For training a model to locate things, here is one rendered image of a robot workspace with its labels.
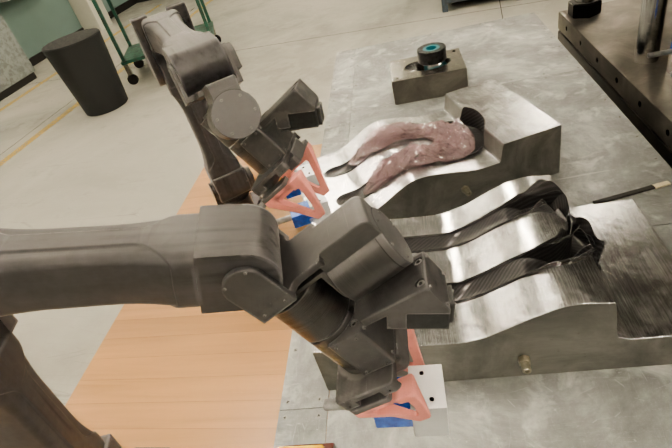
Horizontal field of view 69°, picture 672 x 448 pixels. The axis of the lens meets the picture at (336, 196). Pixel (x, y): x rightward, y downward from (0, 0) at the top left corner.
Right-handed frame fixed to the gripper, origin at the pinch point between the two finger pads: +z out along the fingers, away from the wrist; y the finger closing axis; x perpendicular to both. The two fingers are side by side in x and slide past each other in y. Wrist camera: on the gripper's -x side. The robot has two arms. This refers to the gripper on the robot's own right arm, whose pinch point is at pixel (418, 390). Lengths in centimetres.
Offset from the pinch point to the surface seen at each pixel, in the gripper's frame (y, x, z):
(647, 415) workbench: 4.0, -15.7, 25.1
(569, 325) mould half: 10.3, -13.8, 13.0
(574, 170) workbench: 54, -23, 28
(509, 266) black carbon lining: 19.7, -10.1, 9.5
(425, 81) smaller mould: 96, -3, 12
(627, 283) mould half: 19.1, -21.2, 21.0
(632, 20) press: 127, -57, 47
